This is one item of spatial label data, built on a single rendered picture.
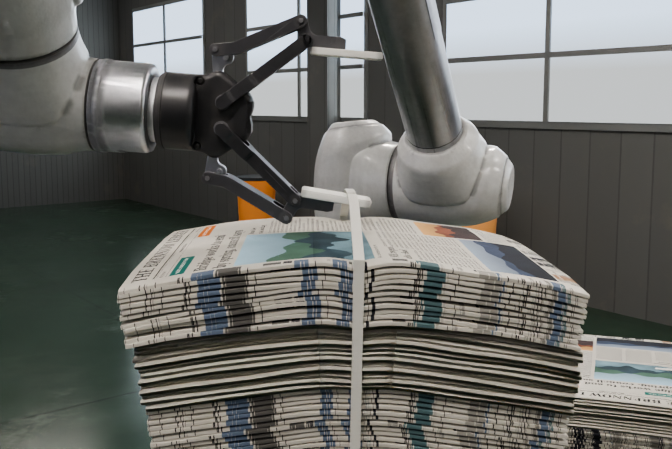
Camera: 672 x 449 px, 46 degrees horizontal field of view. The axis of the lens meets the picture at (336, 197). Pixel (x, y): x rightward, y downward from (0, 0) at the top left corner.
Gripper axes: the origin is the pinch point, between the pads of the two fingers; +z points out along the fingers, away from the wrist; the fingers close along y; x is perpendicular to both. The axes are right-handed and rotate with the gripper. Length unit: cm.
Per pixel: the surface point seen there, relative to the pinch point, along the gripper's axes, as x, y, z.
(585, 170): -421, 41, 170
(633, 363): -61, 43, 57
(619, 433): -42, 49, 48
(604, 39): -413, -41, 169
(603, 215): -408, 68, 181
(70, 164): -971, 137, -326
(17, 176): -929, 152, -381
